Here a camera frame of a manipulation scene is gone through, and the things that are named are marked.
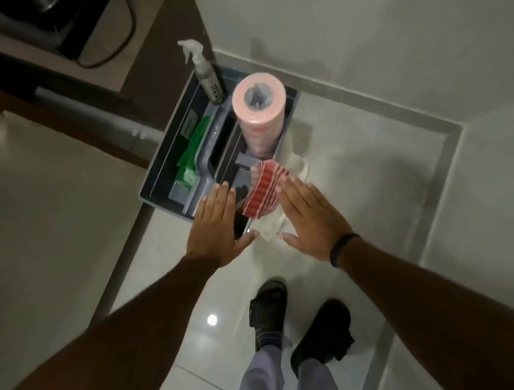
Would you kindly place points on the person's right hand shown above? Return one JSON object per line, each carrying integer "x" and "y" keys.
{"x": 317, "y": 227}

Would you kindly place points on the person's left hand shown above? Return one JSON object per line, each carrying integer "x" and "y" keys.
{"x": 215, "y": 235}

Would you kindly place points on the person's right middle finger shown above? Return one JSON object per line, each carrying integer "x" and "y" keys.
{"x": 299, "y": 193}

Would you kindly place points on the person's left middle finger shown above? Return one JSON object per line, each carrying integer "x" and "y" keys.
{"x": 222, "y": 201}

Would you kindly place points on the person's right thumb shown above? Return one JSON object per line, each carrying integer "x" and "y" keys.
{"x": 291, "y": 239}

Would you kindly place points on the person's right little finger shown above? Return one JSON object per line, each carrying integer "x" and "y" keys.
{"x": 332, "y": 211}

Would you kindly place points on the person's left little finger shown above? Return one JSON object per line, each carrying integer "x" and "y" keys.
{"x": 202, "y": 211}

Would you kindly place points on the person's left thumb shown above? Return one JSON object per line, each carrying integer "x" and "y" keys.
{"x": 247, "y": 241}

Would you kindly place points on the person's right forearm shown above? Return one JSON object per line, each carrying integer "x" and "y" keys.
{"x": 433, "y": 317}

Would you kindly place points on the person's left forearm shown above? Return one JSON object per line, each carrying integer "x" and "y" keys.
{"x": 132, "y": 329}

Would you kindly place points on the white cloth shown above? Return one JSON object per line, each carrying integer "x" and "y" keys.
{"x": 271, "y": 227}

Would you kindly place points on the red striped cloth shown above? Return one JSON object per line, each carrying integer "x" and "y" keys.
{"x": 263, "y": 193}

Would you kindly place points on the black wristband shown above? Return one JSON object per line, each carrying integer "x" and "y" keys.
{"x": 340, "y": 247}

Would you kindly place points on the green cloth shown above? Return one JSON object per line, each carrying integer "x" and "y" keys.
{"x": 192, "y": 152}

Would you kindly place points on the grey cleaning caddy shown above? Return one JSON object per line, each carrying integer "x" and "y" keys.
{"x": 168, "y": 160}

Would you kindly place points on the black left sandal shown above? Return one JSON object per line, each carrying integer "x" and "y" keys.
{"x": 268, "y": 305}

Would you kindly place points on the black sandal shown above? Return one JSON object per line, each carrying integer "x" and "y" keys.
{"x": 323, "y": 337}
{"x": 268, "y": 305}

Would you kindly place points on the pink cloth roll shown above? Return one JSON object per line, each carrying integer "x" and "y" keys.
{"x": 259, "y": 116}

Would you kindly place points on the black right sandal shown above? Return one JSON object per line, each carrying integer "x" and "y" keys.
{"x": 323, "y": 337}

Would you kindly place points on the white trigger spray bottle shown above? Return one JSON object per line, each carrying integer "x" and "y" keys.
{"x": 207, "y": 76}

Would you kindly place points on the grey trousers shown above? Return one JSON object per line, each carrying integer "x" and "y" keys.
{"x": 263, "y": 371}

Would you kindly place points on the grey metal bar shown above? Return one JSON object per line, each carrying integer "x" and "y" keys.
{"x": 96, "y": 116}

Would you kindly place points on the brown wooden cabinet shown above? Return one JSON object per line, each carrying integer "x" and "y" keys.
{"x": 156, "y": 60}

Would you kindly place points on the black appliance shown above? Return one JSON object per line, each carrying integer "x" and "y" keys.
{"x": 52, "y": 20}

